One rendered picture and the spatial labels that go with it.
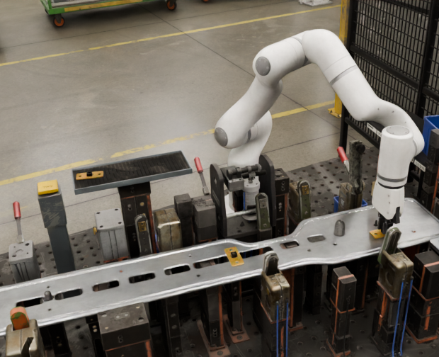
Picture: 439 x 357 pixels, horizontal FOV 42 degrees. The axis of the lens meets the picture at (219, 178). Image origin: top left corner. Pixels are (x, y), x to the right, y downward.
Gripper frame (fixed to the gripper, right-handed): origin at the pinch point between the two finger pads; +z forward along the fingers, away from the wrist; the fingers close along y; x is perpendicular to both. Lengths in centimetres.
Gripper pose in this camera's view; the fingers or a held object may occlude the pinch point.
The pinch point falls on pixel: (385, 224)
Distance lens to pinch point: 179.4
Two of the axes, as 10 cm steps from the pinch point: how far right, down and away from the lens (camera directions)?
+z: 0.4, 8.6, 5.1
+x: 9.6, -1.8, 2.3
